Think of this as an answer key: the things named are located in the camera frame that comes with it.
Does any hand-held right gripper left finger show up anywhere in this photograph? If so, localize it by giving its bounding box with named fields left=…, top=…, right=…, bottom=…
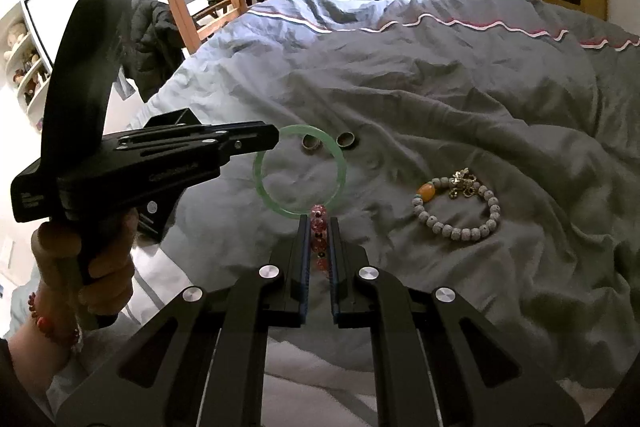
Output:
left=55, top=214, right=311, bottom=427

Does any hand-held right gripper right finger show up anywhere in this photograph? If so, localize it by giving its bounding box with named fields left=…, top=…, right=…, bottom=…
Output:
left=330, top=216, right=586, bottom=427

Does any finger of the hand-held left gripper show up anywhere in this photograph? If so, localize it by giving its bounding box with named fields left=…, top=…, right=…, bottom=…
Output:
left=220, top=121, right=280, bottom=158

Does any pink bead bracelet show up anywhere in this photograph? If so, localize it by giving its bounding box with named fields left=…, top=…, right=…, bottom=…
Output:
left=309, top=204, right=334, bottom=274

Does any person's left forearm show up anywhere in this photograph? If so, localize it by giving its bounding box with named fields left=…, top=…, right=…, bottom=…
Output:
left=0, top=279, right=85, bottom=427

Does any person's left hand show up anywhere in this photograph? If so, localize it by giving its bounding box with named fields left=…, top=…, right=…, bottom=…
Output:
left=30, top=207, right=141, bottom=330

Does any green jade bangle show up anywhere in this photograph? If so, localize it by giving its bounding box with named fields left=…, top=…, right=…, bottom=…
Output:
left=253, top=125, right=347, bottom=219

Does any white shelf with figurines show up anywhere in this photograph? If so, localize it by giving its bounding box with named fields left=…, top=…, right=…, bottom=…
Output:
left=0, top=1, right=55, bottom=124

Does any dark hanging jacket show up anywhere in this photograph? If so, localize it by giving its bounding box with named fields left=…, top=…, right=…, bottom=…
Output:
left=121, top=0, right=189, bottom=104

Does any grey duvet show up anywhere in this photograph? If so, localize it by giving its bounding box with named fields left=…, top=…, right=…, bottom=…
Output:
left=10, top=0, right=640, bottom=427

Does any grey bead bracelet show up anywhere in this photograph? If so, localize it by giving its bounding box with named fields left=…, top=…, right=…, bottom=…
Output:
left=412, top=167, right=501, bottom=243

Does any red bead wrist bracelet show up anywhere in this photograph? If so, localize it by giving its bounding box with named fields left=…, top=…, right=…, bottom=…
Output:
left=27, top=291, right=83, bottom=354

